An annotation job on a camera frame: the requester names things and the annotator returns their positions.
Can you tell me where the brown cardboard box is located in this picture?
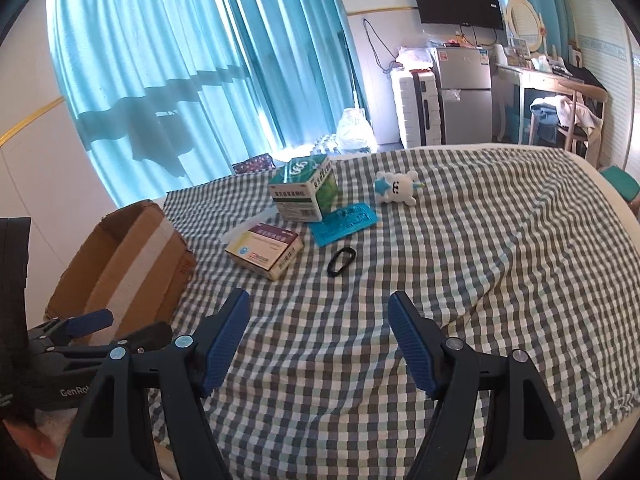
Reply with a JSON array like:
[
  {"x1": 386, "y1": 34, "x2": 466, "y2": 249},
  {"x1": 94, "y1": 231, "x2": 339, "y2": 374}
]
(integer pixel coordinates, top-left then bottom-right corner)
[{"x1": 44, "y1": 200, "x2": 197, "y2": 341}]

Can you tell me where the person's left hand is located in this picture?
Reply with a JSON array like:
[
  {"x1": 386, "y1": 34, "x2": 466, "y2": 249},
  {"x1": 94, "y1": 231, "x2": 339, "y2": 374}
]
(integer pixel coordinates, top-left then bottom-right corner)
[{"x1": 7, "y1": 417, "x2": 58, "y2": 461}]

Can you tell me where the teal window curtain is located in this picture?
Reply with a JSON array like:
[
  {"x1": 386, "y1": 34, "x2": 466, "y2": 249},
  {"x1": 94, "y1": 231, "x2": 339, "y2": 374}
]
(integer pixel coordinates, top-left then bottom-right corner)
[
  {"x1": 215, "y1": 0, "x2": 368, "y2": 156},
  {"x1": 47, "y1": 0, "x2": 286, "y2": 208}
]

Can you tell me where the white plastic bag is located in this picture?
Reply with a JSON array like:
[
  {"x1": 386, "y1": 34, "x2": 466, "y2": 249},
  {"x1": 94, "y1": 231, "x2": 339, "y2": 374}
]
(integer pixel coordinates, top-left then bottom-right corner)
[{"x1": 395, "y1": 45, "x2": 433, "y2": 72}]

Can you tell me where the wooden dressing desk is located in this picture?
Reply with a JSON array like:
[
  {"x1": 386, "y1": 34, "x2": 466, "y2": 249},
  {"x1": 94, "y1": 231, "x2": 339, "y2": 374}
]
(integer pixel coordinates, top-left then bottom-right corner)
[{"x1": 492, "y1": 62, "x2": 606, "y2": 146}]

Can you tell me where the black bag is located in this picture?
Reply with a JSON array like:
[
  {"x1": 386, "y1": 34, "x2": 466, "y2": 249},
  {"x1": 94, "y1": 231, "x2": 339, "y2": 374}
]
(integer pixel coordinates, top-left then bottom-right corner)
[{"x1": 565, "y1": 62, "x2": 606, "y2": 86}]

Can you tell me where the white louvered wardrobe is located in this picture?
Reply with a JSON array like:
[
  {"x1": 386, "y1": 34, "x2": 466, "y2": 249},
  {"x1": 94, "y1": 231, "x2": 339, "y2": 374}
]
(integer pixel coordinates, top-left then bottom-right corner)
[{"x1": 565, "y1": 0, "x2": 640, "y2": 181}]

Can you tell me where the silver refrigerator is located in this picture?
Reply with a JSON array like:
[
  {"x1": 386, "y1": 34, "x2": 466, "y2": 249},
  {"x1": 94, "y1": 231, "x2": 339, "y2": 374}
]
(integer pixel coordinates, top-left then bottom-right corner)
[{"x1": 431, "y1": 46, "x2": 493, "y2": 147}]

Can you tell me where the white plush toy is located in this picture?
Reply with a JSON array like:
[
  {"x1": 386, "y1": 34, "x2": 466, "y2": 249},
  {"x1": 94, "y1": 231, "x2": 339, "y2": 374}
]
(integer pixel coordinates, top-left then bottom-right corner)
[{"x1": 374, "y1": 170, "x2": 426, "y2": 207}]

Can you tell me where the blue garment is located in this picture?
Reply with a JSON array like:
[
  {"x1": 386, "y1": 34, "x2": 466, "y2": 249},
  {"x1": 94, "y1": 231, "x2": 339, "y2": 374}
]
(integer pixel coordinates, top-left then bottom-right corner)
[{"x1": 530, "y1": 100, "x2": 561, "y2": 136}]

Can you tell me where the grey checkered blanket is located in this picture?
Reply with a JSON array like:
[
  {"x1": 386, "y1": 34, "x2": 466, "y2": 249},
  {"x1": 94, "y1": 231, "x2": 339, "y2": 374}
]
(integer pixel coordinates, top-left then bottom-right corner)
[{"x1": 150, "y1": 145, "x2": 640, "y2": 466}]

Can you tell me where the white oval mirror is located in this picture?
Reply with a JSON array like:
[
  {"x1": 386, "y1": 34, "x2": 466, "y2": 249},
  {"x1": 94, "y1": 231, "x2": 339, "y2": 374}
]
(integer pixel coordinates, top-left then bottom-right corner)
[{"x1": 505, "y1": 0, "x2": 545, "y2": 56}]

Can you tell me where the dark patterned bag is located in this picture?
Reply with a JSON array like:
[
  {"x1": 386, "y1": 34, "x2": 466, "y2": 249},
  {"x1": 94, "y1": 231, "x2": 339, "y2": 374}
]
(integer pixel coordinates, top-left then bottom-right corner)
[{"x1": 232, "y1": 154, "x2": 276, "y2": 176}]

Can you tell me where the black wall cable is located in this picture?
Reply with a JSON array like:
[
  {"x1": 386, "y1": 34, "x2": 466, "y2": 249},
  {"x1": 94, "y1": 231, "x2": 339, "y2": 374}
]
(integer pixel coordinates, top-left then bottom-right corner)
[{"x1": 362, "y1": 17, "x2": 401, "y2": 73}]

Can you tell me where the green white medicine box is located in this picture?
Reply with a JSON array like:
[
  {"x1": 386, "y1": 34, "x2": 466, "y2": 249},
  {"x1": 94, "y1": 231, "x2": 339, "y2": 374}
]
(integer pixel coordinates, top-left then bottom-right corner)
[{"x1": 268, "y1": 155, "x2": 338, "y2": 223}]

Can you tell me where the black wall television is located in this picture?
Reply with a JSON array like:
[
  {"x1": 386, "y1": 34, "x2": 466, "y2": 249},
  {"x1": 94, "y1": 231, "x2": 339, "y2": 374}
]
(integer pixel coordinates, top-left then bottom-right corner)
[{"x1": 410, "y1": 0, "x2": 504, "y2": 31}]

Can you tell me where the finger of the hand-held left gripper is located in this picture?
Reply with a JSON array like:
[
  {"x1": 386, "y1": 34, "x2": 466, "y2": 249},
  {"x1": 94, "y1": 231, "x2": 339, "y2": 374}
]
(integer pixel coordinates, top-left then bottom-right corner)
[
  {"x1": 112, "y1": 322, "x2": 173, "y2": 358},
  {"x1": 27, "y1": 309, "x2": 114, "y2": 348}
]

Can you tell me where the wooden chair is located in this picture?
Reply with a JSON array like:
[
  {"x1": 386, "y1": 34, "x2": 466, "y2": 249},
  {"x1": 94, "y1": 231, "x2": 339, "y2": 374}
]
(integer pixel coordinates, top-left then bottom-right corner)
[{"x1": 530, "y1": 79, "x2": 608, "y2": 161}]

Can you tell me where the white garment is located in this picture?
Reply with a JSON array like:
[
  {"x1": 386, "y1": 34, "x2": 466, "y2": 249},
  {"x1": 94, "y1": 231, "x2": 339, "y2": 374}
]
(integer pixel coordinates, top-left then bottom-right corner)
[{"x1": 542, "y1": 94, "x2": 603, "y2": 133}]

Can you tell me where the teal plastic tray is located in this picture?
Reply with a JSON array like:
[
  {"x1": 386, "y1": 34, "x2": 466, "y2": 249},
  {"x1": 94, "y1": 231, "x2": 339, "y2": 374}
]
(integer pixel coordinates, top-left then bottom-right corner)
[{"x1": 308, "y1": 203, "x2": 379, "y2": 247}]

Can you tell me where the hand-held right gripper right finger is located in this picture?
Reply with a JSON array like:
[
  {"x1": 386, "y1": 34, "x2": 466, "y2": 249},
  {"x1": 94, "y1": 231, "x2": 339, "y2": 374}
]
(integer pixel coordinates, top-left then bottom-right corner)
[{"x1": 388, "y1": 290, "x2": 573, "y2": 480}]

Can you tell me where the teal stool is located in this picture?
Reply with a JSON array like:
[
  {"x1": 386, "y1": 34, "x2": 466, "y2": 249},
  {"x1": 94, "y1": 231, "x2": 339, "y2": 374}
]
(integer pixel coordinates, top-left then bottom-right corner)
[{"x1": 600, "y1": 165, "x2": 640, "y2": 206}]

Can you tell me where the pack of water bottles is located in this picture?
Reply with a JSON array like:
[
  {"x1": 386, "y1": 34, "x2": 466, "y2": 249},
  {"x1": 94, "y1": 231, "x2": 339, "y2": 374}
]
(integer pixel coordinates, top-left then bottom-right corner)
[{"x1": 312, "y1": 132, "x2": 343, "y2": 158}]

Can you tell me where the clear plastic bag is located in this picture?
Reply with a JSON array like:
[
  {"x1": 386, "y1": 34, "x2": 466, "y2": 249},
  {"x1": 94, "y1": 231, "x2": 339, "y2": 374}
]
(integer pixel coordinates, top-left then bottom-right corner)
[{"x1": 336, "y1": 107, "x2": 377, "y2": 153}]

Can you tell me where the white suitcase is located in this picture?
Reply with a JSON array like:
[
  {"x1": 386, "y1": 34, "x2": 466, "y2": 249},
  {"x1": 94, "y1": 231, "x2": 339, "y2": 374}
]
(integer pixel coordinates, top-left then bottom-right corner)
[{"x1": 391, "y1": 69, "x2": 443, "y2": 150}]

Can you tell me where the black hair tie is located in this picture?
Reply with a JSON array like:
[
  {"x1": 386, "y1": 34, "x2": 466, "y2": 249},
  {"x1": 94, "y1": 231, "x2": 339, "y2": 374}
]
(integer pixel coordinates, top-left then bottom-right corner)
[{"x1": 327, "y1": 247, "x2": 357, "y2": 277}]

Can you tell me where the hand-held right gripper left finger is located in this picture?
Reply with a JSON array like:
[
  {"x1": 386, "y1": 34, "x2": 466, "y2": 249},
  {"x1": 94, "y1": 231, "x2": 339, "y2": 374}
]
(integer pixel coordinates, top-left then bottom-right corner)
[{"x1": 55, "y1": 287, "x2": 251, "y2": 480}]

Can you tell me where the beige medicine box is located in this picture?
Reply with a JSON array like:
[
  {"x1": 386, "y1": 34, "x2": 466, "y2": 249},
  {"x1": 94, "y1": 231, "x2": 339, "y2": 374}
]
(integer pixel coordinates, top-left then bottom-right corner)
[{"x1": 225, "y1": 224, "x2": 305, "y2": 282}]

